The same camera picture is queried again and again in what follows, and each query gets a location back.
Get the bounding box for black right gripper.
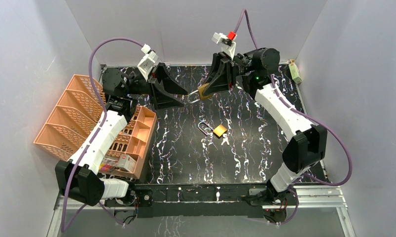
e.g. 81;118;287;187
199;50;256;96

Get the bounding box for small brass padlock shackle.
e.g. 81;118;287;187
186;83;213;104

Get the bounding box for large brass padlock shackle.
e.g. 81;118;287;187
197;121;227;138

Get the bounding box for silver keys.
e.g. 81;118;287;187
221;136;230;146

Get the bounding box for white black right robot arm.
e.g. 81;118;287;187
202;48;327;204

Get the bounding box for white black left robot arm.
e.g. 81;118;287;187
55;63;188;206

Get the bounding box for green white box in corner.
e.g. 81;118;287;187
288;60;302;84

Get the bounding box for white red small box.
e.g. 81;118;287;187
117;155;137;173

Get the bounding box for colourful marker set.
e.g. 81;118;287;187
99;157;118;173

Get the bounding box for orange plastic desk organizer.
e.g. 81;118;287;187
34;75;157;182

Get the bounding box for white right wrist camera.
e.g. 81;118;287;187
212;31;237;59

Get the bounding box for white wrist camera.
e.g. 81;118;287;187
212;31;237;59
137;44;158;81

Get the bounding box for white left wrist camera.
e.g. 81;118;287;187
137;44;158;81

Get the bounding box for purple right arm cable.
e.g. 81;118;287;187
233;8;353;225

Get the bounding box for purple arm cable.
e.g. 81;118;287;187
60;37;146;233
233;8;353;225

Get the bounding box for aluminium frame profile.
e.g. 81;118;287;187
46;185;356;237

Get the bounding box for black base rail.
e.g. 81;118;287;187
105;182;298;219

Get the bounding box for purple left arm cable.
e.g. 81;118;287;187
60;37;146;233

